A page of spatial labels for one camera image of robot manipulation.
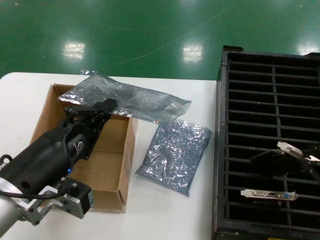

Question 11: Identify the graphics card silver bracket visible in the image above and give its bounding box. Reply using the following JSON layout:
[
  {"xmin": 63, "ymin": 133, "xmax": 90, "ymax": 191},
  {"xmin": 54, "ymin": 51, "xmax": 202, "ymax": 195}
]
[
  {"xmin": 249, "ymin": 141, "xmax": 320, "ymax": 176},
  {"xmin": 239, "ymin": 188, "xmax": 299, "ymax": 202}
]

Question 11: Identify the black slotted container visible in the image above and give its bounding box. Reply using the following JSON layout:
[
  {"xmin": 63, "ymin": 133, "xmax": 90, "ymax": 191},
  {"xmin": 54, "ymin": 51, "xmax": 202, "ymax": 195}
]
[{"xmin": 211, "ymin": 44, "xmax": 320, "ymax": 240}]

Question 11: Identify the crumpled bluish antistatic bag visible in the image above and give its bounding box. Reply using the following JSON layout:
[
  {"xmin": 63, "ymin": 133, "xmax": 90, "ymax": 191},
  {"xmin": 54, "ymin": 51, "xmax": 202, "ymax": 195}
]
[{"xmin": 134, "ymin": 119, "xmax": 213, "ymax": 198}]

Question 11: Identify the silver left camera bracket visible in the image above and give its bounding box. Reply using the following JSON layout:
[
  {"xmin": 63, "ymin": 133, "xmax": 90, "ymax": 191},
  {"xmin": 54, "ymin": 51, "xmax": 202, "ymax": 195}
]
[{"xmin": 14, "ymin": 188, "xmax": 86, "ymax": 227}]

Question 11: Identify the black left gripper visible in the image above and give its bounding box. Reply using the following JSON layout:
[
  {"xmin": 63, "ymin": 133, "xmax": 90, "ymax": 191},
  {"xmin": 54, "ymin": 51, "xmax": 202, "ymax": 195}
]
[{"xmin": 0, "ymin": 98, "xmax": 119, "ymax": 199}]

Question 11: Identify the black left camera cable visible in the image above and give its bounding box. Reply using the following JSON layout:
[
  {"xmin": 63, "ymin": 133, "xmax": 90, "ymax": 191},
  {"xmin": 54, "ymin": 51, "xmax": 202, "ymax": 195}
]
[{"xmin": 0, "ymin": 190, "xmax": 66, "ymax": 201}]

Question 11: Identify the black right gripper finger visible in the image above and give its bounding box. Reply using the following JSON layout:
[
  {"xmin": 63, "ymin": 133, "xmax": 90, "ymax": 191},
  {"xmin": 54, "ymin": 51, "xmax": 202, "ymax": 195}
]
[{"xmin": 306, "ymin": 163, "xmax": 320, "ymax": 185}]

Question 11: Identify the silver antistatic bag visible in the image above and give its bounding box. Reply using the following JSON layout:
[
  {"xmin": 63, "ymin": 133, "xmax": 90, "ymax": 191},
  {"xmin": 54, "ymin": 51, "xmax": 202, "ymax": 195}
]
[{"xmin": 56, "ymin": 69, "xmax": 193, "ymax": 124}]

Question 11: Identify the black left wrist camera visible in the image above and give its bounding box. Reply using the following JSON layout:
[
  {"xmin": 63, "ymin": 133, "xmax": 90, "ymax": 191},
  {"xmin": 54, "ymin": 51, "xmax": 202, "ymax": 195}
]
[{"xmin": 59, "ymin": 177, "xmax": 94, "ymax": 216}]

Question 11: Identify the brown cardboard box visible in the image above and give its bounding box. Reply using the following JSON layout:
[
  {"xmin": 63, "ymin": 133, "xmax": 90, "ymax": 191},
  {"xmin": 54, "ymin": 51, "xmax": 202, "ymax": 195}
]
[{"xmin": 29, "ymin": 83, "xmax": 140, "ymax": 214}]

